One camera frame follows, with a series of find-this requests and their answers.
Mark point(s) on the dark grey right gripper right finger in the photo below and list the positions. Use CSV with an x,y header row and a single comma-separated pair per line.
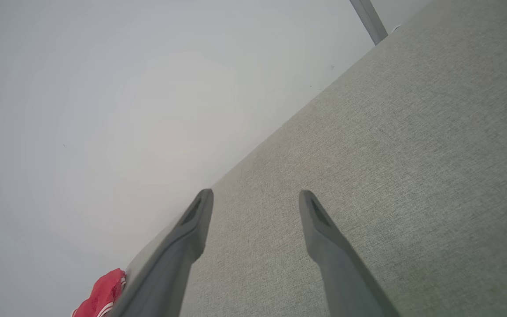
x,y
346,277

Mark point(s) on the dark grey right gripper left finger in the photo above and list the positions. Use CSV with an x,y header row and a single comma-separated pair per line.
x,y
165,273

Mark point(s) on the red white jersey shirt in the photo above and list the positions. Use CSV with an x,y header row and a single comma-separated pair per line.
x,y
101,295

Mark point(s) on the grey fabric sofa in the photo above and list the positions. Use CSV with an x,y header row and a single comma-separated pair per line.
x,y
412,176

